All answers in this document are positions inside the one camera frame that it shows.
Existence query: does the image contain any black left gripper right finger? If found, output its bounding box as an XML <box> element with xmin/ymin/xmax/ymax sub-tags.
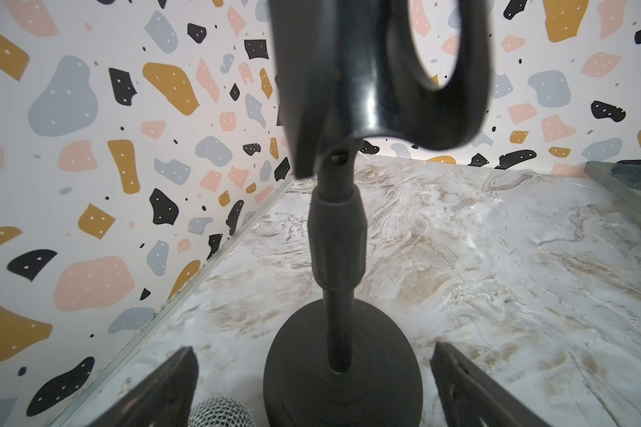
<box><xmin>430</xmin><ymin>342</ymin><xmax>548</xmax><ymax>427</ymax></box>

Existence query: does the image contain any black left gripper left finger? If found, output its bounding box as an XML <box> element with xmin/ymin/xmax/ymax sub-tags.
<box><xmin>91</xmin><ymin>347</ymin><xmax>199</xmax><ymax>427</ymax></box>

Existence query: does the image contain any glitter handheld microphone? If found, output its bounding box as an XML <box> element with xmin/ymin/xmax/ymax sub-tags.
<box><xmin>187</xmin><ymin>397</ymin><xmax>256</xmax><ymax>427</ymax></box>

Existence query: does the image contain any grey compartment organizer box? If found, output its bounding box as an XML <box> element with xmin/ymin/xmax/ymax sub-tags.
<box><xmin>584</xmin><ymin>159</ymin><xmax>641</xmax><ymax>214</ymax></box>

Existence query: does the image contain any black microphone stand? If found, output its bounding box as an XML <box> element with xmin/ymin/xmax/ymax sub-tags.
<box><xmin>263</xmin><ymin>1</ymin><xmax>491</xmax><ymax>426</ymax></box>

